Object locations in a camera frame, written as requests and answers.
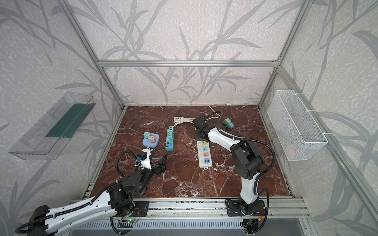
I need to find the aluminium front rail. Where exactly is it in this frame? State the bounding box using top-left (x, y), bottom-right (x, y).
top-left (135, 197), bottom-right (311, 220)

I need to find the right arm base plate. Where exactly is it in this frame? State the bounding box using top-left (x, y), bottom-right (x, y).
top-left (225, 199), bottom-right (266, 217)

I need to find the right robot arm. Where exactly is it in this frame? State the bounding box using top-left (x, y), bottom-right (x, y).
top-left (193, 116), bottom-right (277, 216)

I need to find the pink cube plug front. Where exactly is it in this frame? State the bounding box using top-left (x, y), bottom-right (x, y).
top-left (148, 135), bottom-right (156, 143)

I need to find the clear plastic tray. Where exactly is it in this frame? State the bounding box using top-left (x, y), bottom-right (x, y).
top-left (9, 92), bottom-right (96, 160)

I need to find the long white power strip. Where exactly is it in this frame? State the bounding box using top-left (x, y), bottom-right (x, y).
top-left (197, 141), bottom-right (213, 170)

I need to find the coiled white strip cable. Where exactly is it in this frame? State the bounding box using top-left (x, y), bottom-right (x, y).
top-left (173, 116), bottom-right (195, 127)

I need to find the aluminium cage frame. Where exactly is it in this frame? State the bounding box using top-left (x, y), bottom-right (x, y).
top-left (58, 1), bottom-right (378, 220)

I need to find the teal USB power strip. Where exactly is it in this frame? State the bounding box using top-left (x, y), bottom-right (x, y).
top-left (165, 126), bottom-right (175, 151)

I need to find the green double cube plug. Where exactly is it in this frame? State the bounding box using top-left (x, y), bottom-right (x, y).
top-left (223, 118), bottom-right (235, 130)

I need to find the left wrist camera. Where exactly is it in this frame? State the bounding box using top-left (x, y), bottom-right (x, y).
top-left (135, 147), bottom-right (155, 170)

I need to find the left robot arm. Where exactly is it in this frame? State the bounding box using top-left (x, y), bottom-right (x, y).
top-left (15, 148), bottom-right (168, 236)

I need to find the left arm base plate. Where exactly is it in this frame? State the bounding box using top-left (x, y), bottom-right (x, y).
top-left (128, 201), bottom-right (150, 217)

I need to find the white wire mesh basket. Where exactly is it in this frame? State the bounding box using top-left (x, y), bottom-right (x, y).
top-left (267, 89), bottom-right (328, 161)

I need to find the blue square power socket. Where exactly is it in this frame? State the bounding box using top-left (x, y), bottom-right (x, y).
top-left (142, 132), bottom-right (159, 148)

